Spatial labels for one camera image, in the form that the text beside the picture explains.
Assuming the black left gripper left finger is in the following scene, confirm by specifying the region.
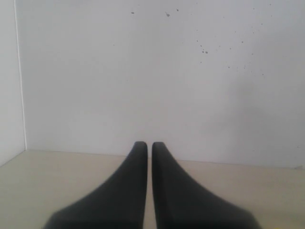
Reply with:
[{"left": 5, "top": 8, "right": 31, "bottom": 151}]
[{"left": 44, "top": 141, "right": 148, "bottom": 229}]

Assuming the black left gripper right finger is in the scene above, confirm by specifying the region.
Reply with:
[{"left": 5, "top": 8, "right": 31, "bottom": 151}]
[{"left": 152, "top": 142, "right": 260, "bottom": 229}]

